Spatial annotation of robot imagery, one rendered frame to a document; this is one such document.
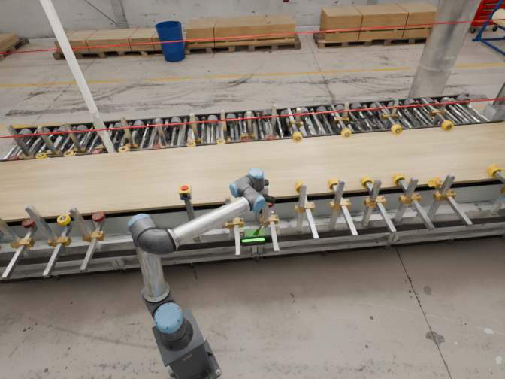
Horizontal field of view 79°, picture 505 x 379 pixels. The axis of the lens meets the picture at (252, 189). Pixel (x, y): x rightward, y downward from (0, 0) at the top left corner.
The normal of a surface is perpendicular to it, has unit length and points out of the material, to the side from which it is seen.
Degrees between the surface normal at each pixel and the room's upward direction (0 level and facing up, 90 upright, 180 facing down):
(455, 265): 0
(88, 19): 90
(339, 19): 90
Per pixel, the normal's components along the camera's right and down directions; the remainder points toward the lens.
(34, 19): 0.01, 0.69
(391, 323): -0.04, -0.73
